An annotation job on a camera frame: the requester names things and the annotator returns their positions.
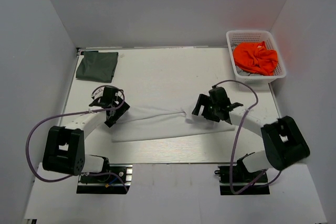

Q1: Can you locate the white t-shirt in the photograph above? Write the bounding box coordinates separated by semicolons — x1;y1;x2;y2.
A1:
111;106;235;142

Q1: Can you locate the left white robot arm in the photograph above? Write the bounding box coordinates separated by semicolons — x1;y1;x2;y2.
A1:
43;86;130;182

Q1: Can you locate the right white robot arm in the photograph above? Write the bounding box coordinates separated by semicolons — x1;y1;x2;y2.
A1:
192;87;310;182

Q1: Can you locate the folded dark green t-shirt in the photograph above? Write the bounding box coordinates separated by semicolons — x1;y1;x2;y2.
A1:
76;51;119;83

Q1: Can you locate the grey t-shirt in basket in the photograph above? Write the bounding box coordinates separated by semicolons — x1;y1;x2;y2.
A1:
236;66;261;77

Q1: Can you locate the orange t-shirt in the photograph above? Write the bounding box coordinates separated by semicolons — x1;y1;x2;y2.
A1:
233;41;279;76

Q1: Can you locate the white plastic basket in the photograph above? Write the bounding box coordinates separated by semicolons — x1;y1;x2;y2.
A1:
226;30;286;86

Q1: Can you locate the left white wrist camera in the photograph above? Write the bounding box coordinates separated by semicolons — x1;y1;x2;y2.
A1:
91;88;103;99

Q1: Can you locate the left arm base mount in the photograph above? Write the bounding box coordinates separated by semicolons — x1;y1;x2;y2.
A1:
76;164;133;195

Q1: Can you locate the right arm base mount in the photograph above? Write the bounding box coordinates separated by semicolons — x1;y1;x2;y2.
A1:
214;165;270;196

